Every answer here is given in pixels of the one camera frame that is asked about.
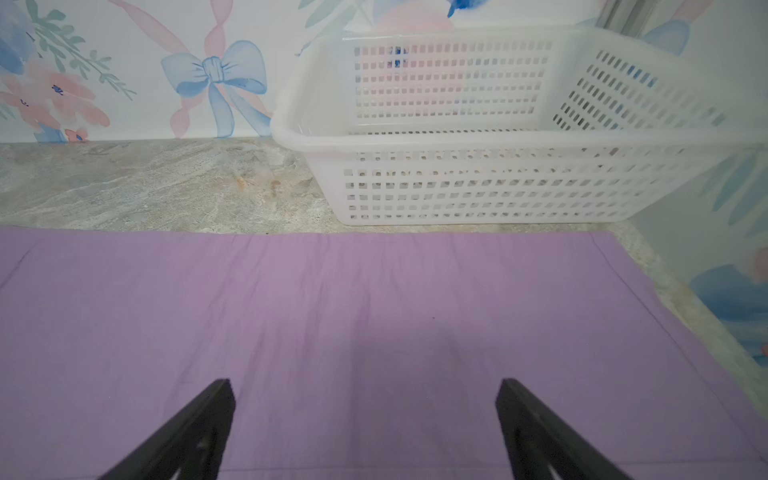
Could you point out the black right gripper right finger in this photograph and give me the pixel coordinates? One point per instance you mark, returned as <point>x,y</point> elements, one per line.
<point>540,445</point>

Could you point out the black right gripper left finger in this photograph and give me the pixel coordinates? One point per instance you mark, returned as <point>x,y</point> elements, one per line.
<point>190,445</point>

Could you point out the purple long pants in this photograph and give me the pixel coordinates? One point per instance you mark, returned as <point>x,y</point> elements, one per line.
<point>354,356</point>

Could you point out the white plastic perforated basket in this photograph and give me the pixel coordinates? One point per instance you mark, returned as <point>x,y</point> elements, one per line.
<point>513,125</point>

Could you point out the right aluminium corner post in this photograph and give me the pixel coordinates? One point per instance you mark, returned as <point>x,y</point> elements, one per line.
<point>625,17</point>

